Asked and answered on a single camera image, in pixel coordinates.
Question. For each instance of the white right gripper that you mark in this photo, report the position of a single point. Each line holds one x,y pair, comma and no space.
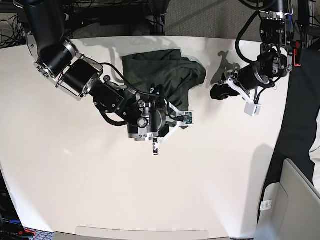
174,119

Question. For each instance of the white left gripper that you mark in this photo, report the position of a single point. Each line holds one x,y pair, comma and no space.
238,82

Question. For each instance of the dark green long-sleeve shirt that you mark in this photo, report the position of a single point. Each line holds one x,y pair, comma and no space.
168,68

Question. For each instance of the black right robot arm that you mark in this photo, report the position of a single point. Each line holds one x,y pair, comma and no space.
148,115

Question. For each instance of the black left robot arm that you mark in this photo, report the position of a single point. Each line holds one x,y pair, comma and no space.
274,62

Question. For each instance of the dark grey cloth sheet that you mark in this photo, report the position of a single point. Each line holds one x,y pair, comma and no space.
299,124

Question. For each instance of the red clamp on table edge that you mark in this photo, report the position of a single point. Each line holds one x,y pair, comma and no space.
297,53

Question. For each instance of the white cloth pile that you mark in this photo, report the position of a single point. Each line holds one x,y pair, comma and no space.
314,154

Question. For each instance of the white barcode label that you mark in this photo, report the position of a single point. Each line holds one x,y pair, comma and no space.
265,205

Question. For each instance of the grey plastic bin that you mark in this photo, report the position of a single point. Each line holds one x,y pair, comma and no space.
295,212

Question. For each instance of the black box with orange print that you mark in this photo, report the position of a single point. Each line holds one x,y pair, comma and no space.
11,227

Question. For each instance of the black aluminium frame post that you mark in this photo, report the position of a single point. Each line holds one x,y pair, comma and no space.
158,9

